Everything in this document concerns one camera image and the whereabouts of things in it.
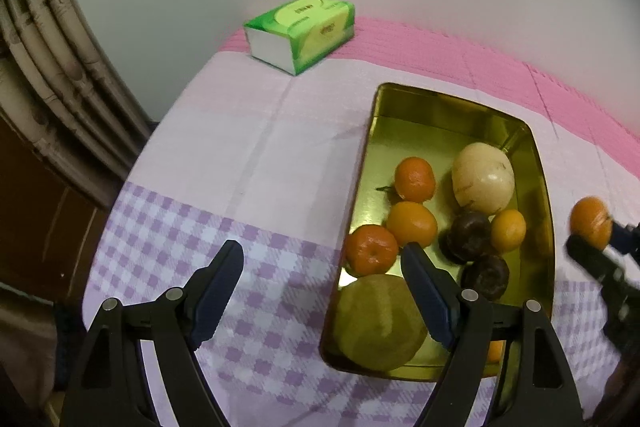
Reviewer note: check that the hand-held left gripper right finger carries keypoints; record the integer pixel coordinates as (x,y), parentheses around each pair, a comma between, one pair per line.
(430,302)

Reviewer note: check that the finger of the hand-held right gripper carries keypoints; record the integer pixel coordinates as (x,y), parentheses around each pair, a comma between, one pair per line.
(625,238)
(587,257)

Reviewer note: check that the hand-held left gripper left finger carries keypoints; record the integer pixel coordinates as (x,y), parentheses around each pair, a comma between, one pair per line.
(220,297)

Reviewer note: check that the small mandarin orange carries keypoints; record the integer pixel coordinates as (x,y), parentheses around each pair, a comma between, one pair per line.
(495,352)
(590,222)
(371,248)
(414,178)
(411,223)

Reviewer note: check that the dark brown passion fruit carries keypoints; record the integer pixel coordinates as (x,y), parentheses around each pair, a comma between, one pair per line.
(485,277)
(467,237)

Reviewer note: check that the green pear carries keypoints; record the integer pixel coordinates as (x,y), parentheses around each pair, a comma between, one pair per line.
(370,327)

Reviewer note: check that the smooth yellow-orange citrus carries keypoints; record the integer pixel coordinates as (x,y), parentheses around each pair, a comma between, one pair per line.
(508,231)

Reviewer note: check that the pale yellow pear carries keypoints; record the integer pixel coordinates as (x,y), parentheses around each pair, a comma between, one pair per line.
(482,177)

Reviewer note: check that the red and gold tin box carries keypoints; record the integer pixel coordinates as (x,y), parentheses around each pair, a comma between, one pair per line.
(435,117)

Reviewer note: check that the pink and purple checked tablecloth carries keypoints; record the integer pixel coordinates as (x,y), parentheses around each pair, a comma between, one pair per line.
(225,147)

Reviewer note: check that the brown wooden cabinet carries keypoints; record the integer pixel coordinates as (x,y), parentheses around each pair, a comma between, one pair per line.
(35,217)

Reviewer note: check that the green tissue pack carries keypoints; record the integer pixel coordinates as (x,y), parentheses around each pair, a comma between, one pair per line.
(300,27)

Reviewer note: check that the beige patterned curtain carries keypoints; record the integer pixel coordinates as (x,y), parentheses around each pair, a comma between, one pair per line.
(55,57)

